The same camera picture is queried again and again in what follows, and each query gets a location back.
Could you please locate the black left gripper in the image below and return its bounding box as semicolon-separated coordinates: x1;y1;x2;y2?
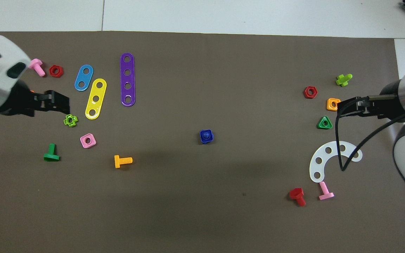
0;80;70;117

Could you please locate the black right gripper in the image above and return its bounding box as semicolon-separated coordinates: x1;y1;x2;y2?
336;80;405;119

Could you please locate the blue square nut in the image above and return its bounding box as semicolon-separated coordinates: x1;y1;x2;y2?
199;129;214;145

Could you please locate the green cross-shaped nut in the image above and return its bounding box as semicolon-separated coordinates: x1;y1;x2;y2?
63;114;78;128

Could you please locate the lime cross-head bolt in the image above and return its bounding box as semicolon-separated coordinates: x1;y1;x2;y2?
335;73;353;87

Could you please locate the blue two-hole plate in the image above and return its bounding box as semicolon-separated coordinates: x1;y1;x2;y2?
74;64;94;92

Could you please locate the green triangle nut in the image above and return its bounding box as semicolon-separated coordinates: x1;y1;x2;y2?
317;116;333;130

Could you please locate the yellow three-hole plate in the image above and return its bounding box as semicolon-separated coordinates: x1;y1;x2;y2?
85;78;107;120

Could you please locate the pink plastic bolt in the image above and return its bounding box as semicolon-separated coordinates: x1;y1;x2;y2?
318;181;335;201
29;58;46;77

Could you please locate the pink square nut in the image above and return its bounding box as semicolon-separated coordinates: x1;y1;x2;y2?
80;133;97;149

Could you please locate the green plastic bolt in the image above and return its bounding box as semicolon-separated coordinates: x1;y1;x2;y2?
43;143;60;162

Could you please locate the white curved five-hole plate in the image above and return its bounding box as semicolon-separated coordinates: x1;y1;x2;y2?
309;141;363;183

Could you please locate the purple four-hole strip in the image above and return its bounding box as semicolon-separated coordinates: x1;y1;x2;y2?
120;53;136;107

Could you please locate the orange plastic bolt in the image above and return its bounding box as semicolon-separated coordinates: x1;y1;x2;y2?
114;155;133;169

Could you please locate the red plastic bolt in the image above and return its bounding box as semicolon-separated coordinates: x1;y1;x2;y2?
289;188;307;207

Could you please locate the brown table mat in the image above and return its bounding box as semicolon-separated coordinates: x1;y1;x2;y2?
0;31;405;253

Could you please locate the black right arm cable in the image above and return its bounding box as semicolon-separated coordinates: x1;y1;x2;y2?
335;102;405;172

